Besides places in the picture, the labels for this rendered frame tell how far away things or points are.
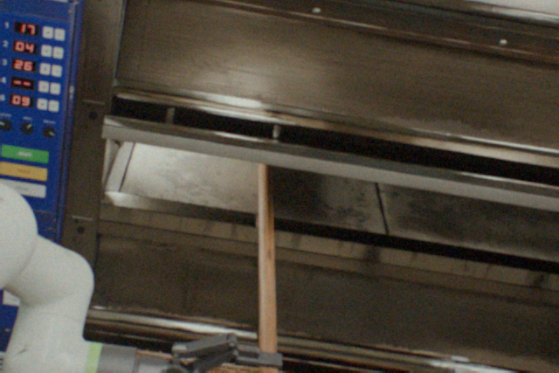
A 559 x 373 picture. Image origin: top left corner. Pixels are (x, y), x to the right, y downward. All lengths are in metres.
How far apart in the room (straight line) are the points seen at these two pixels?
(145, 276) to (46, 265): 0.66
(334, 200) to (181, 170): 0.35
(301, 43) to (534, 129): 0.49
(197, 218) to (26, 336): 0.61
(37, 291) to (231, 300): 0.71
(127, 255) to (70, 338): 0.60
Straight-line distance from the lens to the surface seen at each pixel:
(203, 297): 2.10
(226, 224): 2.01
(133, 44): 1.87
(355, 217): 2.14
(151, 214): 2.01
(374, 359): 1.73
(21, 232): 1.08
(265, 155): 1.77
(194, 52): 1.86
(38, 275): 1.45
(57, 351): 1.50
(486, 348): 2.21
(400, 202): 2.25
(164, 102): 1.80
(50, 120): 1.92
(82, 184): 2.01
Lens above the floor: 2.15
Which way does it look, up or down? 25 degrees down
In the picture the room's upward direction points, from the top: 11 degrees clockwise
